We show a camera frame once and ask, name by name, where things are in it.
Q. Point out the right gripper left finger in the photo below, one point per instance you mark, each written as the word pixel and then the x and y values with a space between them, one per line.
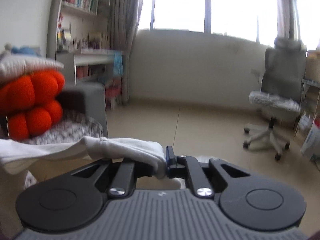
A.
pixel 125 179

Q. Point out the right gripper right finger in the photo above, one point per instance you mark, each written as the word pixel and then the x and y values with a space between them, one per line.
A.
pixel 188 168

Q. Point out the white t-shirt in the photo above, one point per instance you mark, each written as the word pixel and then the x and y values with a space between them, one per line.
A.
pixel 16 156

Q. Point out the grey checked quilt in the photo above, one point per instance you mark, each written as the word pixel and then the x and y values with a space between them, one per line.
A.
pixel 72 127

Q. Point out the grey sofa armrest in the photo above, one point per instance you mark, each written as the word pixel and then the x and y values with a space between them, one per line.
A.
pixel 86 98

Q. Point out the orange knotted cushion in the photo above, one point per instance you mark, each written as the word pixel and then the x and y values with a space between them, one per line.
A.
pixel 29 103

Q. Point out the white paper bag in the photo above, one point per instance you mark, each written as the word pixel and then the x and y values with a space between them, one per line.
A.
pixel 311 147

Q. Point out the grey office chair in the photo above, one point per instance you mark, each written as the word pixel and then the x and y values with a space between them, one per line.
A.
pixel 280 93

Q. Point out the white desk with shelves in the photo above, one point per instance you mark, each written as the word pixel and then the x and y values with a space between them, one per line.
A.
pixel 79 37

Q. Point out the beige pillow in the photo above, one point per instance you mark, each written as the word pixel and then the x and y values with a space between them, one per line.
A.
pixel 14 66

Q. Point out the grey curtain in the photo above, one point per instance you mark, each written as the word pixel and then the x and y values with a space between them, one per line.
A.
pixel 123 23

